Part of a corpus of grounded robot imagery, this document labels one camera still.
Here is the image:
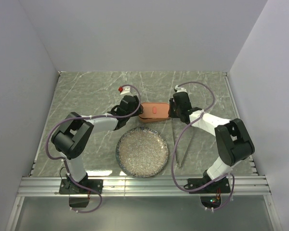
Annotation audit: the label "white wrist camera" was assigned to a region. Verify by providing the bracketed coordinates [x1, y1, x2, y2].
[174, 85, 187, 93]
[118, 86, 132, 96]

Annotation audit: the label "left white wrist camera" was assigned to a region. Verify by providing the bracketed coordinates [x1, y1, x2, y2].
[118, 86, 132, 96]

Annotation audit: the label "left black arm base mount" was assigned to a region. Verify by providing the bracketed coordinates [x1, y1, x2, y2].
[59, 178, 103, 195]

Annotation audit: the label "aluminium front rail frame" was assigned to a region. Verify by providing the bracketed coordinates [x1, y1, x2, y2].
[16, 176, 271, 197]

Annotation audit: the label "orange lunch box lid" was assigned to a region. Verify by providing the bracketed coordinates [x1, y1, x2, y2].
[139, 102, 170, 118]

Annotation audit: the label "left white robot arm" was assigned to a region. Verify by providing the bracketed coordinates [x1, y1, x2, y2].
[47, 95, 143, 193]

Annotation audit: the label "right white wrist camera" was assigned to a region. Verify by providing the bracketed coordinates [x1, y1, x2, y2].
[174, 85, 187, 93]

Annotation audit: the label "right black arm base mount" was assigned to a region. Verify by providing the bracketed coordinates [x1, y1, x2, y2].
[187, 177, 232, 194]

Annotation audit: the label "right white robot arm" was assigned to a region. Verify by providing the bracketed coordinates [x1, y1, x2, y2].
[169, 90, 255, 192]

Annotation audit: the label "speckled round plate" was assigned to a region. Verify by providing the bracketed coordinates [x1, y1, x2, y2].
[116, 127, 170, 178]

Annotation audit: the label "metal tongs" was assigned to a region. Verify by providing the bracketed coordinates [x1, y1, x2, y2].
[171, 118, 196, 168]

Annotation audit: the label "orange lunch box base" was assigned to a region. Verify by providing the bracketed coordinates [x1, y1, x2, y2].
[138, 116, 169, 123]

